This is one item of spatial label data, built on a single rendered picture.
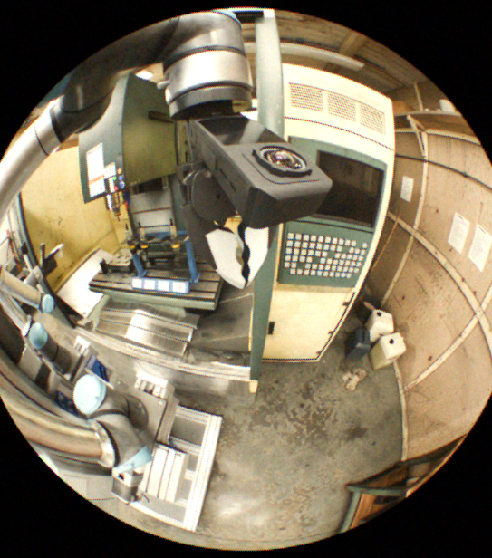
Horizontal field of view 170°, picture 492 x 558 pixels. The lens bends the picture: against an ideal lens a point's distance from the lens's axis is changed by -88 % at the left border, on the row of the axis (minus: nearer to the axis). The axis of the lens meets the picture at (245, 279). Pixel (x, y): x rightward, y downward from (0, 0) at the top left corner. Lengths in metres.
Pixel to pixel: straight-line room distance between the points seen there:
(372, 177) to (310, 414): 1.69
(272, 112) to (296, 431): 1.74
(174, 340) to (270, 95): 1.15
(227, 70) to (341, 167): 0.67
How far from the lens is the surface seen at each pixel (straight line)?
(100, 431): 0.41
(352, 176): 0.80
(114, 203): 1.32
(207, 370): 0.88
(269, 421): 1.62
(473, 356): 1.73
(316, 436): 1.70
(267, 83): 0.32
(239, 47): 0.19
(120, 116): 1.11
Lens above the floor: 1.60
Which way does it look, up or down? 38 degrees down
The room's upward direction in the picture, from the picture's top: straight up
